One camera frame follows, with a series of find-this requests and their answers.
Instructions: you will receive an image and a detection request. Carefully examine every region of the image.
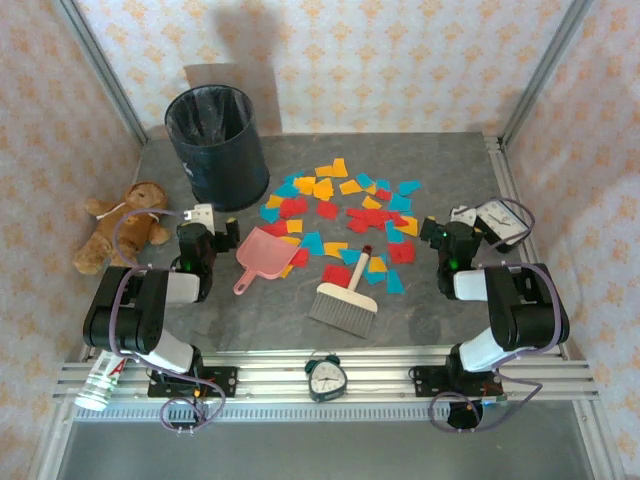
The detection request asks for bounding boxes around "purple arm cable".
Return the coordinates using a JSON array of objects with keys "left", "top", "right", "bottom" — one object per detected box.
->
[
  {"left": 430, "top": 197, "right": 557, "bottom": 434},
  {"left": 107, "top": 207, "right": 225, "bottom": 435}
]

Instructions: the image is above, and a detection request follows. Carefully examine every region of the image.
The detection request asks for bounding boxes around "aluminium frame post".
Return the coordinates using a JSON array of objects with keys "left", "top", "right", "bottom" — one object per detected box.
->
[
  {"left": 52, "top": 0, "right": 150, "bottom": 147},
  {"left": 498, "top": 0, "right": 596, "bottom": 147}
]

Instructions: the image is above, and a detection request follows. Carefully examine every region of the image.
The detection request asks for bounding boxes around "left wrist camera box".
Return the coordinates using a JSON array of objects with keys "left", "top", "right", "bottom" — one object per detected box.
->
[{"left": 185, "top": 202, "right": 217, "bottom": 234}]

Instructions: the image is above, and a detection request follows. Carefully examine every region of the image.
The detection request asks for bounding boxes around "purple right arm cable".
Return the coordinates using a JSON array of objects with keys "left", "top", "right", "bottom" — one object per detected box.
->
[{"left": 430, "top": 197, "right": 557, "bottom": 434}]

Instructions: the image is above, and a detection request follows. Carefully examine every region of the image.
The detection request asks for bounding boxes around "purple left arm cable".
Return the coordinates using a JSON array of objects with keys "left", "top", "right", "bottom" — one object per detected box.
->
[{"left": 107, "top": 207, "right": 225, "bottom": 435}]

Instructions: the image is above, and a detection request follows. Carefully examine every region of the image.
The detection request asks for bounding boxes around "pink plastic dustpan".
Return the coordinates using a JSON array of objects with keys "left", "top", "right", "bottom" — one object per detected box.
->
[{"left": 232, "top": 225, "right": 301, "bottom": 296}]

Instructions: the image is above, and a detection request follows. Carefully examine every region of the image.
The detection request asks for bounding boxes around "black square alarm clock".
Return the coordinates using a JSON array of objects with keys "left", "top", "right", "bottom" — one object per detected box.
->
[{"left": 472, "top": 197, "right": 532, "bottom": 254}]

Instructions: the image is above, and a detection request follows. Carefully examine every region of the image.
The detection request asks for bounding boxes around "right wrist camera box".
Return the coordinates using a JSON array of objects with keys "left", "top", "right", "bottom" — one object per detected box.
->
[{"left": 448, "top": 203, "right": 480, "bottom": 226}]

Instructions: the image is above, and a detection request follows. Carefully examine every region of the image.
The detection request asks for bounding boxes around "grey slotted cable duct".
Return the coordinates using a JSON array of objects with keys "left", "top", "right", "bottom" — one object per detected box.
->
[{"left": 73, "top": 403, "right": 587, "bottom": 422}]

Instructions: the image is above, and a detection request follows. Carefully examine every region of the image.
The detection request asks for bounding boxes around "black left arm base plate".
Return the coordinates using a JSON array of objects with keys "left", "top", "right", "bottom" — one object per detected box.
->
[{"left": 147, "top": 365, "right": 240, "bottom": 400}]

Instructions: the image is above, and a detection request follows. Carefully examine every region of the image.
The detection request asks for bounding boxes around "clear plastic drink bottle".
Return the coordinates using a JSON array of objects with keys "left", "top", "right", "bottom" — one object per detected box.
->
[{"left": 74, "top": 349, "right": 126, "bottom": 412}]

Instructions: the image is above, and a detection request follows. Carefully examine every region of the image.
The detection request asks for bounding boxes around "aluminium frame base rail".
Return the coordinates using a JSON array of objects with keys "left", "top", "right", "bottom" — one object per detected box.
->
[{"left": 53, "top": 347, "right": 600, "bottom": 401}]

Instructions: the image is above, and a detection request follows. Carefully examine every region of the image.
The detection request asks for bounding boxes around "black plastic bin liner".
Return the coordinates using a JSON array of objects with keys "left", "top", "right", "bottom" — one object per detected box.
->
[{"left": 167, "top": 85, "right": 254, "bottom": 147}]

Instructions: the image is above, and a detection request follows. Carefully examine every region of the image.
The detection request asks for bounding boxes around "brown teddy bear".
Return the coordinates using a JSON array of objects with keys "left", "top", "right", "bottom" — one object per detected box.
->
[{"left": 72, "top": 180, "right": 172, "bottom": 276}]

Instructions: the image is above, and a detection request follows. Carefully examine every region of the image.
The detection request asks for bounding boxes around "green twin-bell alarm clock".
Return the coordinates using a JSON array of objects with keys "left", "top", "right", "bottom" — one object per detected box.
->
[{"left": 303, "top": 349, "right": 349, "bottom": 404}]

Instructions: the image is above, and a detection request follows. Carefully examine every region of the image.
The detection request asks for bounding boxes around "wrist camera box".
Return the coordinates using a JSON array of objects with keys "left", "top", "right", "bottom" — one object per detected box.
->
[
  {"left": 185, "top": 202, "right": 217, "bottom": 234},
  {"left": 448, "top": 203, "right": 480, "bottom": 226}
]

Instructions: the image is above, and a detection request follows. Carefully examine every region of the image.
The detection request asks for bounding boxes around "dark blue waste bin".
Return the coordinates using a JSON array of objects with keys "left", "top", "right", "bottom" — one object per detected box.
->
[{"left": 164, "top": 83, "right": 271, "bottom": 212}]

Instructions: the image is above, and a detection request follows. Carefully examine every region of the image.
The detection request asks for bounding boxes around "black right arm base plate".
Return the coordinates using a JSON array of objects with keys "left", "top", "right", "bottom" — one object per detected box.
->
[{"left": 408, "top": 365, "right": 507, "bottom": 401}]

